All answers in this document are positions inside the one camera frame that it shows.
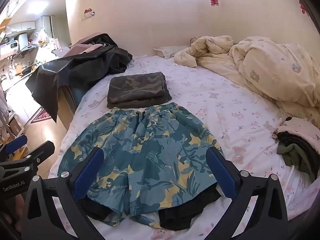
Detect cream quilt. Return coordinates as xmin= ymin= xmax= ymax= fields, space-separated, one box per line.
xmin=174 ymin=35 xmax=320 ymax=130

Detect red wall decoration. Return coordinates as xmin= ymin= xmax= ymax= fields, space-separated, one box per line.
xmin=299 ymin=0 xmax=310 ymax=17

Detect blue floral shorts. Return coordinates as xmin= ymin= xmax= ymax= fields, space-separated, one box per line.
xmin=57 ymin=102 xmax=224 ymax=230

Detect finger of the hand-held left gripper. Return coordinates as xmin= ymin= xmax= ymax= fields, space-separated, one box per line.
xmin=0 ymin=134 xmax=28 ymax=157
xmin=11 ymin=141 xmax=55 ymax=167

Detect folded camouflage pants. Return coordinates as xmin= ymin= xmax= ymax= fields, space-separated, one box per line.
xmin=107 ymin=72 xmax=172 ymax=109

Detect silver refrigerator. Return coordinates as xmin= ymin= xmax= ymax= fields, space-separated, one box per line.
xmin=41 ymin=15 xmax=63 ymax=48

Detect range hood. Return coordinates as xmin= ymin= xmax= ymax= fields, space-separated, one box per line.
xmin=15 ymin=44 xmax=40 ymax=55

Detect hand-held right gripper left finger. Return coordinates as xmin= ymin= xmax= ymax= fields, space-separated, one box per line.
xmin=20 ymin=147 xmax=105 ymax=240

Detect dark green garment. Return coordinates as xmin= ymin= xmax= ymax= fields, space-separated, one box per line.
xmin=276 ymin=131 xmax=318 ymax=183

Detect white floral bed sheet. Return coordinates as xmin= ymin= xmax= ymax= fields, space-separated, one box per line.
xmin=49 ymin=55 xmax=320 ymax=240

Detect wall switch with red sticker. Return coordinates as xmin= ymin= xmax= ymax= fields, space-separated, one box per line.
xmin=81 ymin=9 xmax=97 ymax=20

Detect red patterned rug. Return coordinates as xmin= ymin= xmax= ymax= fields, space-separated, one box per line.
xmin=31 ymin=110 xmax=52 ymax=123

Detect plastic bag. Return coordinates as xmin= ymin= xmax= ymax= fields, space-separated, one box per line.
xmin=37 ymin=27 xmax=49 ymax=44

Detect wooden bedside cabinet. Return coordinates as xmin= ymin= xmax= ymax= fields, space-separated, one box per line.
xmin=58 ymin=85 xmax=82 ymax=130

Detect black leather jacket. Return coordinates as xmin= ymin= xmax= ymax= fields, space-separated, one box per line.
xmin=25 ymin=32 xmax=134 ymax=123

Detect cream fleece garment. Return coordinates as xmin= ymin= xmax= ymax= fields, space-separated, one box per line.
xmin=272 ymin=117 xmax=320 ymax=155

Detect pink garment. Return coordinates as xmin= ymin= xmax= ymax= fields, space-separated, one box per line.
xmin=69 ymin=43 xmax=105 ymax=54

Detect cream pillow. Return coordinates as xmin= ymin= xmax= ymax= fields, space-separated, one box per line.
xmin=154 ymin=45 xmax=193 ymax=58

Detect white water heater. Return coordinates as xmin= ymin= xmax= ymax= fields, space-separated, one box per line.
xmin=0 ymin=33 xmax=28 ymax=59

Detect white kitchen cabinets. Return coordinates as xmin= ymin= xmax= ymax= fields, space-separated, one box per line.
xmin=5 ymin=21 xmax=37 ymax=37

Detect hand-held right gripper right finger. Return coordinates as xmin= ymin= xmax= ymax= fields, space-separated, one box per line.
xmin=197 ymin=146 xmax=303 ymax=240

